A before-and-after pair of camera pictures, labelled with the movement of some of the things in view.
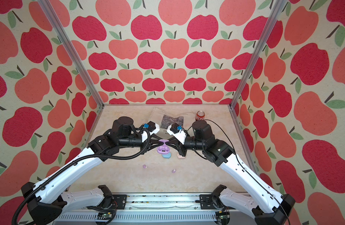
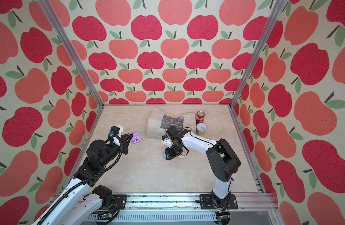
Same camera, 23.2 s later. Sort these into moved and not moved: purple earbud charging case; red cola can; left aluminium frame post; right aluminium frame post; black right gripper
Moved: black right gripper; purple earbud charging case
Not moved: right aluminium frame post; left aluminium frame post; red cola can
